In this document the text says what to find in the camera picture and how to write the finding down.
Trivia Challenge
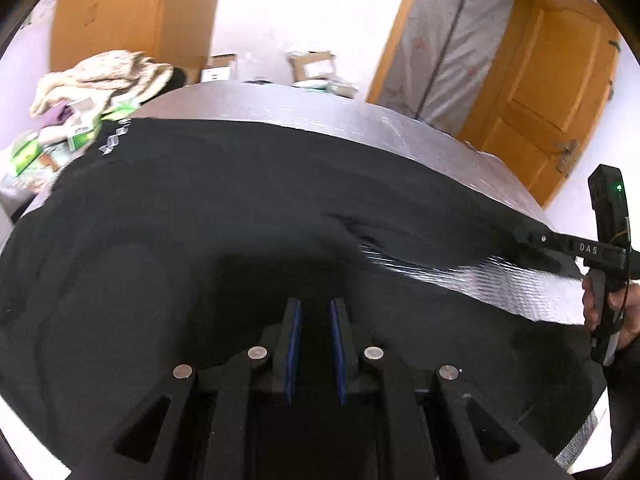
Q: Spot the beige crumpled blanket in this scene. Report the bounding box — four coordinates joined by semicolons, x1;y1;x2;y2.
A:
29;50;175;118

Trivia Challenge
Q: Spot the metal door handle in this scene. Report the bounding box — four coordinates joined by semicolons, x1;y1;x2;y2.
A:
555;140;581;176

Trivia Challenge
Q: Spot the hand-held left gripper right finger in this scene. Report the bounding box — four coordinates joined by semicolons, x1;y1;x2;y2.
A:
328;297;571;480

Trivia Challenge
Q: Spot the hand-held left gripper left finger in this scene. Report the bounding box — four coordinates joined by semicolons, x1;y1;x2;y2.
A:
70;297;303;480

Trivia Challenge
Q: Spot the heap of mixed packets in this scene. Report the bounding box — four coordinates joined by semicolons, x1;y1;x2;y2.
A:
295;77;360;100

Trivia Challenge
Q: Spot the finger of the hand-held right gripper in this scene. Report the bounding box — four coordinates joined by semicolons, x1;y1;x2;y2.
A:
512;225;583;263

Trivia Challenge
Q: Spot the wooden door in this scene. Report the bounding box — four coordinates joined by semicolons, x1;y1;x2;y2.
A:
457;0;623;208

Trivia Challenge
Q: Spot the silver foil mat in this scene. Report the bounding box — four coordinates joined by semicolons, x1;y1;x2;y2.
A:
10;81;608;471

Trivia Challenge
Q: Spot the wooden wardrobe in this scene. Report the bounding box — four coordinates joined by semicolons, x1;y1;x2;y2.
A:
50;0;228;83

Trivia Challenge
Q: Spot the pile of green packets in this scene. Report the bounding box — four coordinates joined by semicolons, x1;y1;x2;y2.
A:
0;97;141;201

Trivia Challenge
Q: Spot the person's right forearm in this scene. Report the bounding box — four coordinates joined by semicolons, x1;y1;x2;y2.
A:
607;345;640;466

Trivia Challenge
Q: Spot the black garment with white print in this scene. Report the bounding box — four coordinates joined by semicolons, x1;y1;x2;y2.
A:
0;116;608;480

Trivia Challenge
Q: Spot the brown cardboard box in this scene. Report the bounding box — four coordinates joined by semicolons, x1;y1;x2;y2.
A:
287;51;338;83

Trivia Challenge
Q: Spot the wooden door frame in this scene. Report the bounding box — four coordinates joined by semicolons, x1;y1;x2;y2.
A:
366;0;538;106

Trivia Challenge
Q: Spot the black bag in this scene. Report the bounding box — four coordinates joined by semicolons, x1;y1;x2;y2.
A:
167;66;188;96

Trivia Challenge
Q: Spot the white cardboard box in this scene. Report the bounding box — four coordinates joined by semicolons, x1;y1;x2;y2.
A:
200;54;238;83

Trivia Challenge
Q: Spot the person's right hand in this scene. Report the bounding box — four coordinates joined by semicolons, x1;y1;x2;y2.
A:
581;275;640;352

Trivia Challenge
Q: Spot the plastic door curtain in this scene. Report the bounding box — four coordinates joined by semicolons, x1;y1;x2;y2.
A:
387;0;516;136

